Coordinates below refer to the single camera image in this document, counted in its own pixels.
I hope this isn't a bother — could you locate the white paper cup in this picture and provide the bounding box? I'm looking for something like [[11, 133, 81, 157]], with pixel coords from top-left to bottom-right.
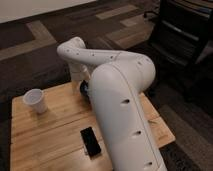
[[23, 88, 47, 114]]

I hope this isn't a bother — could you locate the black smartphone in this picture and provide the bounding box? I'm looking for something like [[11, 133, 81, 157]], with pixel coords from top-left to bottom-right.
[[80, 127, 101, 157]]

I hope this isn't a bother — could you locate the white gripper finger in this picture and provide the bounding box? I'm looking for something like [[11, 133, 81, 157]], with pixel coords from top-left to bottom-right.
[[72, 82, 80, 94]]

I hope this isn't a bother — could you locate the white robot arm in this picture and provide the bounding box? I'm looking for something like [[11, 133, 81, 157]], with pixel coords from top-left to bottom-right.
[[57, 37, 167, 171]]

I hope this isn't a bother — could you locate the black office chair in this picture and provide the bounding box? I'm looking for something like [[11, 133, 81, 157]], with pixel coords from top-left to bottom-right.
[[143, 0, 213, 68]]

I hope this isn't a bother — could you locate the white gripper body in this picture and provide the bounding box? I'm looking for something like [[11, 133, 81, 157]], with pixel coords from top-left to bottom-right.
[[69, 63, 90, 88]]

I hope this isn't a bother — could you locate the dark blue ceramic bowl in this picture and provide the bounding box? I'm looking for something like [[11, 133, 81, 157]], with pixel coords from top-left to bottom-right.
[[80, 80, 89, 99]]

